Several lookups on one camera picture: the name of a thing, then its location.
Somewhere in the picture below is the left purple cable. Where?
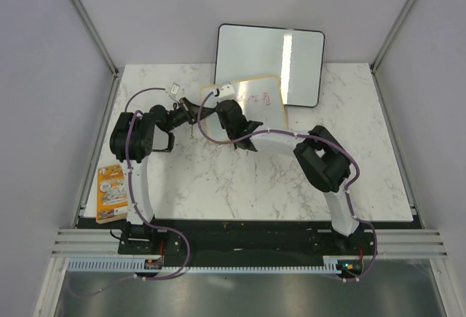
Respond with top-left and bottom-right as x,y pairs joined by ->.
65,85 -> 194,298

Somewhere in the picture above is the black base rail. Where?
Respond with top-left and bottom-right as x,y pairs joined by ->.
111,217 -> 422,266

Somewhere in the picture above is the large black-framed whiteboard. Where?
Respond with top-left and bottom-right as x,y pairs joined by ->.
215,23 -> 325,108

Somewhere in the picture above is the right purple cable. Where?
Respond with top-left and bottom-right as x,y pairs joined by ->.
196,89 -> 379,283

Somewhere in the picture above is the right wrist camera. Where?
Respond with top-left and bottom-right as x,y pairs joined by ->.
213,82 -> 236,100

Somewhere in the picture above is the white slotted cable duct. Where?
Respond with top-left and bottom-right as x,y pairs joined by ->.
66,257 -> 341,274

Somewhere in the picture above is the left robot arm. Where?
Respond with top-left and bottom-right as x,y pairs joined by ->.
109,98 -> 215,225

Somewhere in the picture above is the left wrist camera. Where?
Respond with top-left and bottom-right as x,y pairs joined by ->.
168,83 -> 180,95

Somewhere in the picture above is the small yellow-framed whiteboard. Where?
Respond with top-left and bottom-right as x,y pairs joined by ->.
200,75 -> 288,141

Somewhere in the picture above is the orange booklet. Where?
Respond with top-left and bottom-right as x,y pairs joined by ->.
95,164 -> 128,224

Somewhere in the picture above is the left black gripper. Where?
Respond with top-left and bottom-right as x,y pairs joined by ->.
166,98 -> 215,132

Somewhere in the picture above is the purple cable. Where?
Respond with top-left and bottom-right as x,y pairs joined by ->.
196,89 -> 379,283
65,85 -> 194,298

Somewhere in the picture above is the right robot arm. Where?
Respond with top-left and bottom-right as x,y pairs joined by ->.
215,100 -> 360,254

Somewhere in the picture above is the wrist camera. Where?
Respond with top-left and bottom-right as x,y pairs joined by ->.
168,83 -> 180,95
213,82 -> 236,100

